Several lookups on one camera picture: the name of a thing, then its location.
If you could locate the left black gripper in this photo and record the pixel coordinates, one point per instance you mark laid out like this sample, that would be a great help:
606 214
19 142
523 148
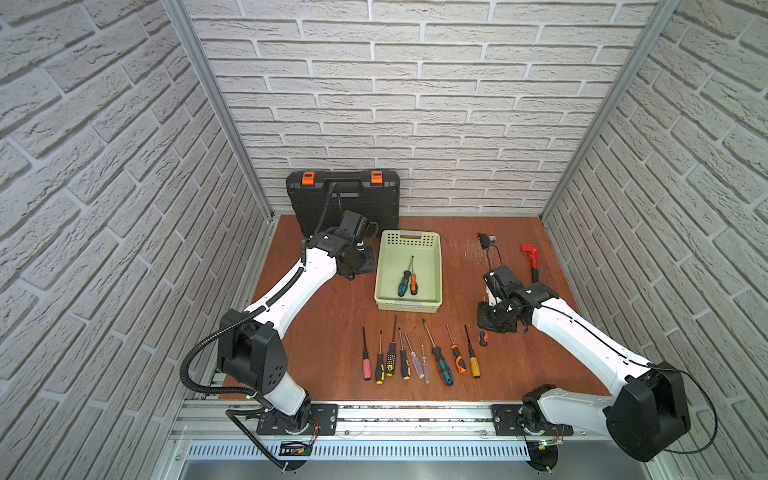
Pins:
365 259

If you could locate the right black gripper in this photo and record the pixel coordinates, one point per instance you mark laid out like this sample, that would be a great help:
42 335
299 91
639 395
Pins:
483 321

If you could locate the yellow handle screwdriver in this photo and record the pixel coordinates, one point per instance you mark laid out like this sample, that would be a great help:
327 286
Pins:
474 364

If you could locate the orange black curved screwdriver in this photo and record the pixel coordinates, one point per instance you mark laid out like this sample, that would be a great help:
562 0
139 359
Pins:
458 358

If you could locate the pink handle screwdriver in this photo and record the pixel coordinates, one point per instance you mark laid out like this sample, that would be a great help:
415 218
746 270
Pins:
366 363

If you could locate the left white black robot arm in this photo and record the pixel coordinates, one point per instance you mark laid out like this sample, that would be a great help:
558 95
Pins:
250 349

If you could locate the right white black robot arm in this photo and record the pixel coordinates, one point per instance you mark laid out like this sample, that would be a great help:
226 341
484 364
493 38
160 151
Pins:
645 409

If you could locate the light green plastic bin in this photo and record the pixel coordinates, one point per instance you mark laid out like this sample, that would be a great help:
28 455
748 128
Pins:
396 249

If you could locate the green black large screwdriver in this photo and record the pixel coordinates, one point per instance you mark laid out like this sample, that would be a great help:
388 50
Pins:
444 371

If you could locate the yellow black short screwdriver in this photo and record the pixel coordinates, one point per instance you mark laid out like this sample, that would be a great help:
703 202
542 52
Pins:
404 362

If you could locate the black yellow dotted screwdriver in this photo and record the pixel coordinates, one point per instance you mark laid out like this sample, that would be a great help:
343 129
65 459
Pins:
391 354

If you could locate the black plastic tool case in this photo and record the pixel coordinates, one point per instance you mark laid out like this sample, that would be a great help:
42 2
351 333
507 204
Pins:
320 197

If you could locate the red pipe wrench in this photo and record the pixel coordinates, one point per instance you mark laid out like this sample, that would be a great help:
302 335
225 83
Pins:
531 251

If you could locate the small black metal clamp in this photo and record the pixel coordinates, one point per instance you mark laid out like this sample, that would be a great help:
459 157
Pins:
487 241

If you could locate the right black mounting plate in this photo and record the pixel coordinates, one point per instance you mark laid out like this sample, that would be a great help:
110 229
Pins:
507 419

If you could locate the black mounting plate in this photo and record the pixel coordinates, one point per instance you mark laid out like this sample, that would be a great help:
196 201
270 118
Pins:
507 419
311 419

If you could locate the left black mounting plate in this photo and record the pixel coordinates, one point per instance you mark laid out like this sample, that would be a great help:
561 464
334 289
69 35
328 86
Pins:
311 419

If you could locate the clear handle screwdriver small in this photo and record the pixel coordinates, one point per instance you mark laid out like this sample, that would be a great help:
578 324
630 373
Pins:
424 365

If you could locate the clear handle screwdriver large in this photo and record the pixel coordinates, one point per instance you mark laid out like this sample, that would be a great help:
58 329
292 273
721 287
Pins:
415 361

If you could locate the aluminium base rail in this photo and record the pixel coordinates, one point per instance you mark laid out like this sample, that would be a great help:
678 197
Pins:
365 420

